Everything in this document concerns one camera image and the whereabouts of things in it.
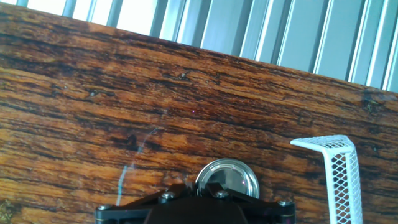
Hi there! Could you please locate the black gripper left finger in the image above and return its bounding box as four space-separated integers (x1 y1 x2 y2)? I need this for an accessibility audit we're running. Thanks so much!
95 182 197 224

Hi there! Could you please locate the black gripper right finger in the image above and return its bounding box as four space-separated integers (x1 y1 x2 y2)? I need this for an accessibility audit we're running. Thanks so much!
201 182 295 224

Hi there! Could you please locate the small round steel plate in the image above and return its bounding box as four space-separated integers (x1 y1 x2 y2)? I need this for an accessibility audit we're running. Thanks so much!
195 157 261 200

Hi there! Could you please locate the white mesh bent rack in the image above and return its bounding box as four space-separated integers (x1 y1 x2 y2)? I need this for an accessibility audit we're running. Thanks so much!
290 134 364 224

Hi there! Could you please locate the wood grain table mat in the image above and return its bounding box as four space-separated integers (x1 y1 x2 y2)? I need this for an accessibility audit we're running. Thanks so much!
0 2 398 224

